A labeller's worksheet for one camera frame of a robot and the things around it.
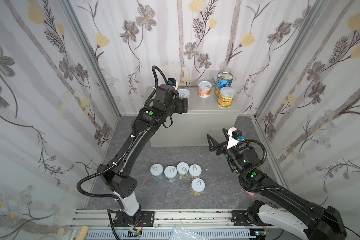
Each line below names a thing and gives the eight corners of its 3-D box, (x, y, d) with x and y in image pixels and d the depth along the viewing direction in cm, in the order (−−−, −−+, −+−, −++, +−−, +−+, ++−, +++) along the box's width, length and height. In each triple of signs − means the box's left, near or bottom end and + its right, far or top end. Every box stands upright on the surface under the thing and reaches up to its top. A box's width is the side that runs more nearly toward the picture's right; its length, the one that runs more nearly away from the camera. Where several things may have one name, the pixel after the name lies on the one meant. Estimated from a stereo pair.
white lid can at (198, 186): (190, 194, 84) (191, 191, 79) (190, 182, 89) (191, 178, 84) (204, 194, 84) (206, 191, 79) (203, 182, 89) (204, 178, 84)
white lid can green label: (176, 178, 90) (176, 173, 85) (177, 166, 95) (176, 162, 90) (188, 178, 90) (189, 174, 85) (188, 166, 95) (188, 162, 90)
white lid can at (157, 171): (150, 179, 89) (149, 175, 84) (152, 167, 94) (150, 163, 89) (163, 179, 89) (162, 175, 84) (164, 167, 94) (163, 163, 89)
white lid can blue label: (164, 181, 89) (163, 177, 84) (165, 169, 93) (164, 165, 88) (177, 181, 89) (176, 177, 84) (177, 169, 94) (177, 165, 89)
